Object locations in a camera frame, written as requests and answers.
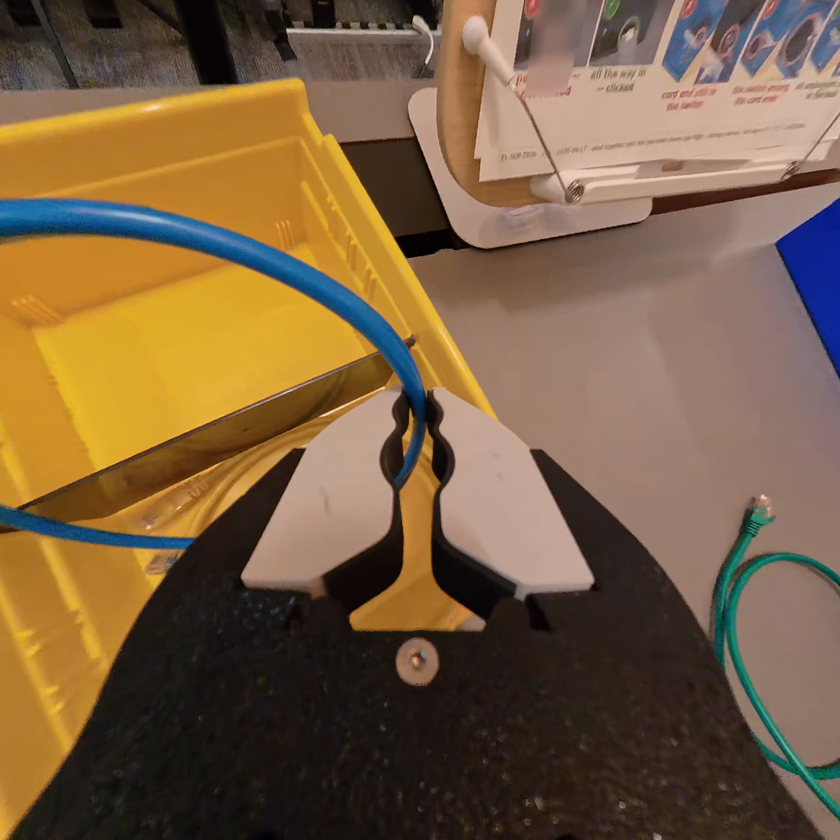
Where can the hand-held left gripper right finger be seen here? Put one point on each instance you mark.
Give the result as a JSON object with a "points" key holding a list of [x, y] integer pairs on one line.
{"points": [[505, 518]]}

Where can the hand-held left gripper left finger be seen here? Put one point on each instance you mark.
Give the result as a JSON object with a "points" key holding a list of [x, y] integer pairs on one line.
{"points": [[328, 499]]}

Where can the yellow plastic bin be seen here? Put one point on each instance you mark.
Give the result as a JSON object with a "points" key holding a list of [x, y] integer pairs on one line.
{"points": [[197, 328]]}

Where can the dark bin divider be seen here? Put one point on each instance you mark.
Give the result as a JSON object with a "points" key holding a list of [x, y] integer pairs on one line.
{"points": [[197, 446]]}

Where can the wooden document stand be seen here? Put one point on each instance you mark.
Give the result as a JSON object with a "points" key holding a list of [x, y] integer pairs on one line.
{"points": [[459, 164]]}

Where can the blue plastic bin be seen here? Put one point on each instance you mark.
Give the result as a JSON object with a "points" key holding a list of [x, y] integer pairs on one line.
{"points": [[817, 282]]}

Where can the printed instruction sheet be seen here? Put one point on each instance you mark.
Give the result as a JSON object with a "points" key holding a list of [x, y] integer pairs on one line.
{"points": [[656, 124]]}

